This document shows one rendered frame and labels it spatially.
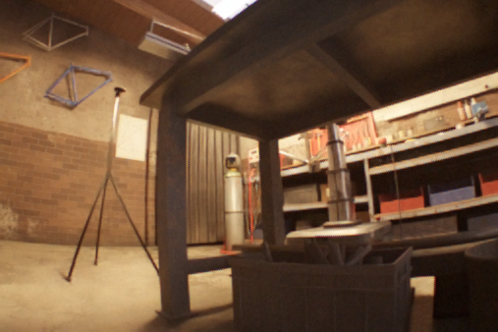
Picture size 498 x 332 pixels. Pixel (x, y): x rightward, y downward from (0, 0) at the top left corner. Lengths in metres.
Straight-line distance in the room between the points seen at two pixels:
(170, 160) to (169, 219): 0.21
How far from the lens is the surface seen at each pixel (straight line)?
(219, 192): 3.79
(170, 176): 0.94
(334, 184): 1.73
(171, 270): 0.95
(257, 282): 0.74
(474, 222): 2.18
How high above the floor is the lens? 0.35
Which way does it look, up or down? 16 degrees up
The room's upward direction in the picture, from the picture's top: 3 degrees counter-clockwise
